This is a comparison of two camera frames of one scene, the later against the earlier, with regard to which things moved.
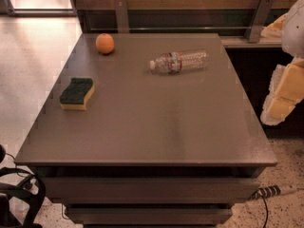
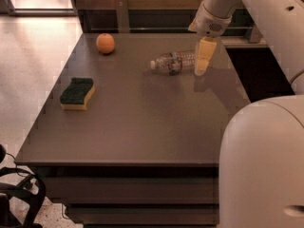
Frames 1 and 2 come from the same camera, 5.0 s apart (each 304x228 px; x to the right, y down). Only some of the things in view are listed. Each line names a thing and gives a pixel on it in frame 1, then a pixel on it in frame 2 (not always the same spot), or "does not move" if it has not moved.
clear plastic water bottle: [173, 63] does not move
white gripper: [294, 28] → [209, 23]
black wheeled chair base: [31, 183] does not move
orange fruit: [104, 43] does not move
